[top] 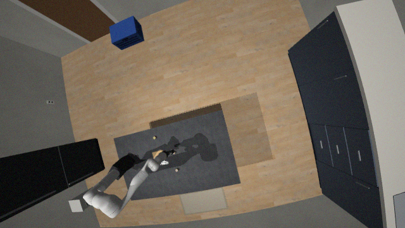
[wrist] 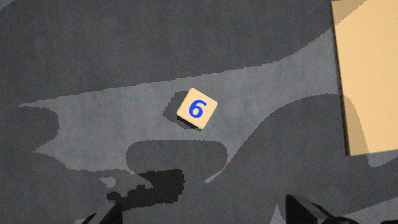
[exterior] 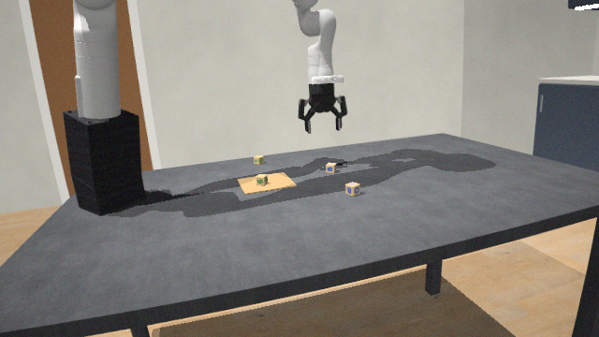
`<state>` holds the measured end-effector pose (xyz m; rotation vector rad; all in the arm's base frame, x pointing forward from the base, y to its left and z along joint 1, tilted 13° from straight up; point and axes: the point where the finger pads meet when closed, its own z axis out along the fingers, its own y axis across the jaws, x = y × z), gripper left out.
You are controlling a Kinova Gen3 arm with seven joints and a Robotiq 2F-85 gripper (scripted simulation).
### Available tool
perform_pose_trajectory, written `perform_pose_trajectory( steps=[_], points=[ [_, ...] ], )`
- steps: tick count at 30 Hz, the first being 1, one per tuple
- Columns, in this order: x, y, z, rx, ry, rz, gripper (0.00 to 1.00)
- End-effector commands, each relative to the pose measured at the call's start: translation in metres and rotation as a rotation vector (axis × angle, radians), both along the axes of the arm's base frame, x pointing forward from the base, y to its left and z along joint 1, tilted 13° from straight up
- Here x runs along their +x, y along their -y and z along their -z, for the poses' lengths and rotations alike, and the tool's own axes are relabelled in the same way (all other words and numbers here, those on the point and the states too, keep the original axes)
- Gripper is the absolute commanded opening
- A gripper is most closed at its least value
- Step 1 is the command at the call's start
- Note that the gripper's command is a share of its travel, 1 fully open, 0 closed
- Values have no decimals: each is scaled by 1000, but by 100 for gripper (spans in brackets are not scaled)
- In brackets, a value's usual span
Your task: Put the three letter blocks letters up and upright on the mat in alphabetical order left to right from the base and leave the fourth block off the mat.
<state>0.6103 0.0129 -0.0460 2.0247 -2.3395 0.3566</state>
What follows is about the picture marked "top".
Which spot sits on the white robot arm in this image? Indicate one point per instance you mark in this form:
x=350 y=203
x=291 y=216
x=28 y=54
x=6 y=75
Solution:
x=111 y=204

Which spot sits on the tan square mat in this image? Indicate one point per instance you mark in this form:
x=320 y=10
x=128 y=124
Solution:
x=156 y=153

